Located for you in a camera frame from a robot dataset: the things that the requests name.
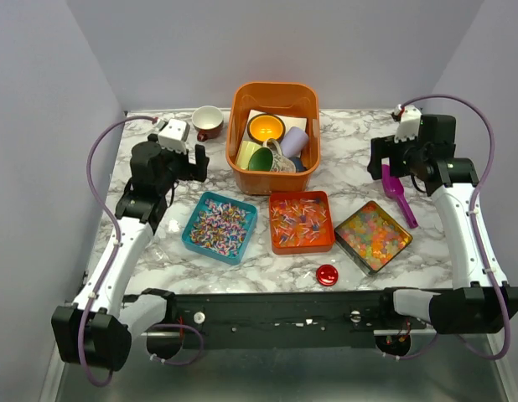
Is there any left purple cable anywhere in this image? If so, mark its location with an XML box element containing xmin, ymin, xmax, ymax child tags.
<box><xmin>76</xmin><ymin>115</ymin><xmax>159</xmax><ymax>388</ymax></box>

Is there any orange plastic bin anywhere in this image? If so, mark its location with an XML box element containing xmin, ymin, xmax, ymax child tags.
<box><xmin>225</xmin><ymin>81</ymin><xmax>321</xmax><ymax>195</ymax></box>

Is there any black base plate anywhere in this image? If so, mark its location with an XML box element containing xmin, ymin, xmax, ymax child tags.
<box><xmin>122</xmin><ymin>287</ymin><xmax>441</xmax><ymax>351</ymax></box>

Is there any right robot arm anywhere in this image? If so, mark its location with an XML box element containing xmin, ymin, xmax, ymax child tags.
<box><xmin>367</xmin><ymin>107</ymin><xmax>518</xmax><ymax>334</ymax></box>

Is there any lavender cup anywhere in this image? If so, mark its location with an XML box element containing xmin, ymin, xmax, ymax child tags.
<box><xmin>280</xmin><ymin>126</ymin><xmax>309</xmax><ymax>158</ymax></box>

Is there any gold tin candy tray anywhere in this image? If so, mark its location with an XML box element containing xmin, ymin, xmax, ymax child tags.
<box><xmin>334</xmin><ymin>201</ymin><xmax>412</xmax><ymax>276</ymax></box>

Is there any maroon white cup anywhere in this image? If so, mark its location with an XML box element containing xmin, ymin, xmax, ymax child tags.
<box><xmin>191</xmin><ymin>106</ymin><xmax>224</xmax><ymax>142</ymax></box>

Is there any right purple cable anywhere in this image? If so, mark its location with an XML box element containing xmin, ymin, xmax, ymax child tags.
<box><xmin>399</xmin><ymin>94</ymin><xmax>511</xmax><ymax>361</ymax></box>

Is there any orange black bowl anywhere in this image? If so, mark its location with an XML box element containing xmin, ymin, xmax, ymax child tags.
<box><xmin>246</xmin><ymin>113</ymin><xmax>286</xmax><ymax>143</ymax></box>

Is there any clear plastic jar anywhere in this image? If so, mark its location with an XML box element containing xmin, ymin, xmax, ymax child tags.
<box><xmin>145</xmin><ymin>218</ymin><xmax>182</xmax><ymax>262</ymax></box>

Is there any purple cable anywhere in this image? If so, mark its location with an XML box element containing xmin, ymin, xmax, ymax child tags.
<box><xmin>76</xmin><ymin>115</ymin><xmax>159</xmax><ymax>388</ymax></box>
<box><xmin>399</xmin><ymin>94</ymin><xmax>511</xmax><ymax>361</ymax></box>

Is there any teal candy tray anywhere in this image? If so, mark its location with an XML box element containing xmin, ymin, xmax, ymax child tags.
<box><xmin>181</xmin><ymin>192</ymin><xmax>257</xmax><ymax>265</ymax></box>

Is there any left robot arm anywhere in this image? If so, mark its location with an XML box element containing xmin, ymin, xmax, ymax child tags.
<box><xmin>51</xmin><ymin>141</ymin><xmax>210</xmax><ymax>372</ymax></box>

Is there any purple plastic scoop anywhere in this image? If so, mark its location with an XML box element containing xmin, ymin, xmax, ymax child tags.
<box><xmin>381</xmin><ymin>164</ymin><xmax>418</xmax><ymax>229</ymax></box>

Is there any orange candy tray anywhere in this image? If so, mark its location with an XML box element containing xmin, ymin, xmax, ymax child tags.
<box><xmin>268</xmin><ymin>191</ymin><xmax>335</xmax><ymax>255</ymax></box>

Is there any red jar lid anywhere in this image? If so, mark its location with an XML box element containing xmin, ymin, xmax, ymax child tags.
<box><xmin>316</xmin><ymin>265</ymin><xmax>339</xmax><ymax>286</ymax></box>

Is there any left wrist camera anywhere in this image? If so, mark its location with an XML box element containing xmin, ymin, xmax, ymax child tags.
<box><xmin>158</xmin><ymin>119</ymin><xmax>189</xmax><ymax>154</ymax></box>

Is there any floral patterned mug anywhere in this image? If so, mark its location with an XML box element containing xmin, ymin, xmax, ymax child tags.
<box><xmin>262</xmin><ymin>138</ymin><xmax>296</xmax><ymax>173</ymax></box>

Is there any blue cup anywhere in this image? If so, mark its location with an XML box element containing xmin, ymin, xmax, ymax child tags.
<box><xmin>290</xmin><ymin>157</ymin><xmax>307</xmax><ymax>173</ymax></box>

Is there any pale yellow cup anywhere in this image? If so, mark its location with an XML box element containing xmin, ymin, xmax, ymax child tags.
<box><xmin>236</xmin><ymin>140</ymin><xmax>262</xmax><ymax>170</ymax></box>

